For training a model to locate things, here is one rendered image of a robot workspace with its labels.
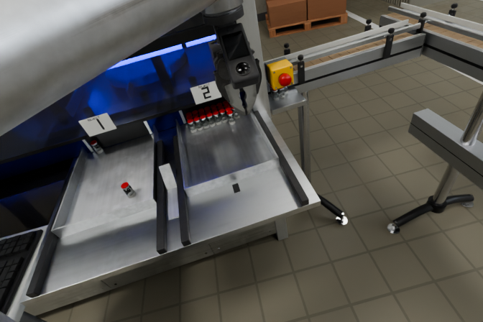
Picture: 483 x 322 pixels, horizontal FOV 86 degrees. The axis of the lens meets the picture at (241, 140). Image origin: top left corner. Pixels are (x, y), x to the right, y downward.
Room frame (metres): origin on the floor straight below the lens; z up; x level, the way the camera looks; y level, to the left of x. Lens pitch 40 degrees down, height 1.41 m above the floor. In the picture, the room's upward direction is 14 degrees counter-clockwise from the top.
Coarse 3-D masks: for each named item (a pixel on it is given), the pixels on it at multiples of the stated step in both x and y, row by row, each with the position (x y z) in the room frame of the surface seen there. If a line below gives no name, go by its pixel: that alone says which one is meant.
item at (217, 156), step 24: (240, 120) 0.74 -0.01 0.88; (192, 144) 0.67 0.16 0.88; (216, 144) 0.64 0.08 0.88; (240, 144) 0.61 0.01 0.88; (264, 144) 0.58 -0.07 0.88; (192, 168) 0.56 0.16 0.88; (216, 168) 0.54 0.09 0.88; (240, 168) 0.51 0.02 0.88; (264, 168) 0.48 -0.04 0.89; (192, 192) 0.46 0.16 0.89
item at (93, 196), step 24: (120, 144) 0.77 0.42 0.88; (144, 144) 0.74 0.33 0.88; (96, 168) 0.67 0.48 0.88; (120, 168) 0.64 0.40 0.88; (144, 168) 0.61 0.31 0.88; (72, 192) 0.58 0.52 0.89; (96, 192) 0.56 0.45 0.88; (120, 192) 0.54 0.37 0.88; (144, 192) 0.51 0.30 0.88; (72, 216) 0.49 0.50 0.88; (96, 216) 0.44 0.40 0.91; (120, 216) 0.45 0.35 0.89
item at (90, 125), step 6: (102, 114) 0.70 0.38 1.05; (84, 120) 0.70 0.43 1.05; (90, 120) 0.70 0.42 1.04; (96, 120) 0.70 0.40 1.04; (102, 120) 0.70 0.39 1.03; (108, 120) 0.70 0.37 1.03; (84, 126) 0.70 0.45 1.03; (90, 126) 0.70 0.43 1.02; (96, 126) 0.70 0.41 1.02; (108, 126) 0.70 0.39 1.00; (114, 126) 0.70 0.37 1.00; (90, 132) 0.70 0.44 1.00; (96, 132) 0.70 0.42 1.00; (102, 132) 0.70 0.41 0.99
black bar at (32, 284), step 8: (72, 168) 0.68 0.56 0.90; (64, 192) 0.58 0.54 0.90; (48, 240) 0.42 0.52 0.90; (56, 240) 0.42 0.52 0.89; (48, 248) 0.39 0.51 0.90; (40, 256) 0.38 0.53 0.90; (48, 256) 0.38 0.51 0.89; (40, 264) 0.35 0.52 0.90; (48, 264) 0.36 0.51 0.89; (40, 272) 0.33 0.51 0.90; (32, 280) 0.32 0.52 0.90; (40, 280) 0.32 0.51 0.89; (32, 288) 0.30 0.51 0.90; (40, 288) 0.30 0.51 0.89; (32, 296) 0.29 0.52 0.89
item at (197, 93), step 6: (204, 84) 0.73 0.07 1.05; (210, 84) 0.73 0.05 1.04; (192, 90) 0.73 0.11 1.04; (198, 90) 0.73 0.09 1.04; (204, 90) 0.73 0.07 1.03; (210, 90) 0.73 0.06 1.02; (216, 90) 0.73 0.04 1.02; (198, 96) 0.73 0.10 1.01; (216, 96) 0.73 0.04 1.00; (198, 102) 0.73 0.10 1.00
